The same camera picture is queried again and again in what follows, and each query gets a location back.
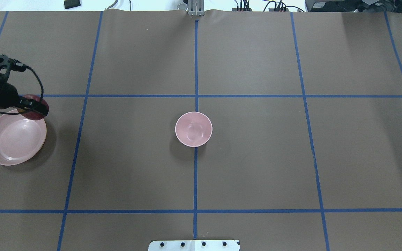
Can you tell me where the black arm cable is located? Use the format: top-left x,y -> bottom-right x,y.
0,64 -> 44,115

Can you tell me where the red apple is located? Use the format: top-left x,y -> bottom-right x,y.
18,94 -> 49,121

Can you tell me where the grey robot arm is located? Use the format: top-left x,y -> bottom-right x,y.
0,65 -> 50,121

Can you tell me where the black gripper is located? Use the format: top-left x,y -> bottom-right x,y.
0,83 -> 49,117

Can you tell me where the aluminium camera post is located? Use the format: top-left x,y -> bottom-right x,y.
184,0 -> 205,16

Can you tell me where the small black box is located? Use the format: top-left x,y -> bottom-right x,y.
63,0 -> 81,10

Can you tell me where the pink plate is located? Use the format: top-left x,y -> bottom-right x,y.
0,109 -> 47,166

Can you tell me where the pink bowl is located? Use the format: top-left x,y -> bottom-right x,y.
174,111 -> 213,148

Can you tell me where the metal bracket with holes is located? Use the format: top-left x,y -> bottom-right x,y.
148,239 -> 240,251

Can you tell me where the brown paper table cover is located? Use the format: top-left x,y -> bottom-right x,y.
0,10 -> 402,251

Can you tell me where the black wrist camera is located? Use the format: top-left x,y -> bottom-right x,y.
0,54 -> 27,82

